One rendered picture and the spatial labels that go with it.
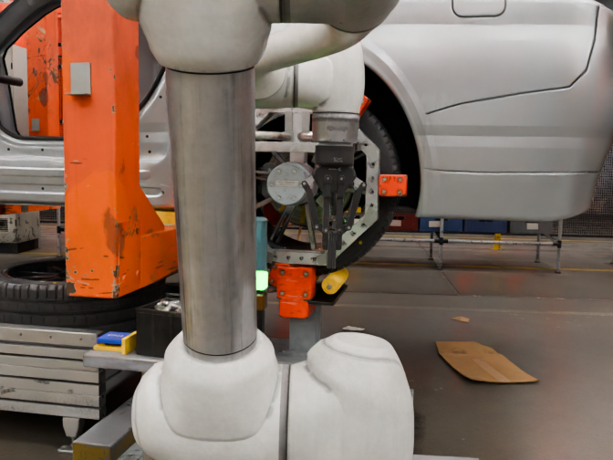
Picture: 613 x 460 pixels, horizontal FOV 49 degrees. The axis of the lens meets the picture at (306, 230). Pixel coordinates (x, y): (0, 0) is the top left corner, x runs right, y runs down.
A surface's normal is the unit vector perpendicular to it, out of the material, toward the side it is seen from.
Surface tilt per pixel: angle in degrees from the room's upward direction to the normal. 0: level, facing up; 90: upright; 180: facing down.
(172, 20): 116
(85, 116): 90
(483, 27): 90
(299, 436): 87
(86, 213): 90
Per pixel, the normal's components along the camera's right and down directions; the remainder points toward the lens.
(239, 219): 0.67, 0.33
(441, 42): -0.19, 0.10
